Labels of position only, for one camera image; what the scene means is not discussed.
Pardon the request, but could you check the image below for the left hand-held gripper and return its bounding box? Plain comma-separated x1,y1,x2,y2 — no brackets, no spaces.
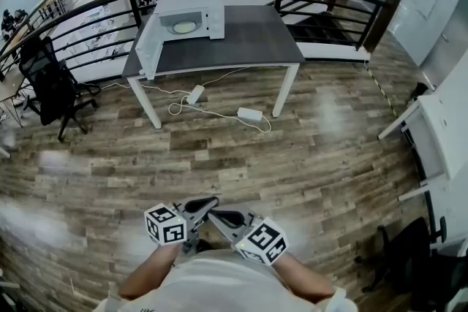
144,196,219,255

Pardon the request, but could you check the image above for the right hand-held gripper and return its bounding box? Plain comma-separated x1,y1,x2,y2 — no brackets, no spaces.
208,210,289,266

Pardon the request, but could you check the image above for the white plate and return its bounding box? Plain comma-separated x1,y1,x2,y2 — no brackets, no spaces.
172,21,198,34

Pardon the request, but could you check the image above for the white microwave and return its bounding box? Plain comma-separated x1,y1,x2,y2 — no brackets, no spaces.
134,0,224,80

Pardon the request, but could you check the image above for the person's left forearm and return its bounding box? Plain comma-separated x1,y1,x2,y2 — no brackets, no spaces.
118,243,184,300

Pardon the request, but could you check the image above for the person's right forearm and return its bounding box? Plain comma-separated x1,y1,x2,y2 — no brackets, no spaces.
272,250,336,303

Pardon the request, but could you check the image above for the person's white shirt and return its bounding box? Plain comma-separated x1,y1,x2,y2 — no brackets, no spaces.
91,250,359,312

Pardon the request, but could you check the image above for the white power strip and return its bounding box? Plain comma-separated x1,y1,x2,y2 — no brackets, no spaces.
237,107,263,121
186,84,205,105

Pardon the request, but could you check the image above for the dark table with white legs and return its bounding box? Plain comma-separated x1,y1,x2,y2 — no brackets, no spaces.
121,5,306,129

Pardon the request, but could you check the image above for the black office chair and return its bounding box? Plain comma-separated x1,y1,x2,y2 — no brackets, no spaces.
18,35,102,142
361,217,449,304

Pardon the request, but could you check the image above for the black bag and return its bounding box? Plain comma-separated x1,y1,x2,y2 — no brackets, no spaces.
411,82,429,100

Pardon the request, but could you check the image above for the black railing with brown posts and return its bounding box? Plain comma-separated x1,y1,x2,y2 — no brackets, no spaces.
0,0,403,85

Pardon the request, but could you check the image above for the white power cable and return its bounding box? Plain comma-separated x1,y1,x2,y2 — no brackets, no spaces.
167,95,272,134

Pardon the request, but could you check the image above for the wooden desk with wire legs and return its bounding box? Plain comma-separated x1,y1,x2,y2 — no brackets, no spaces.
0,58,30,129

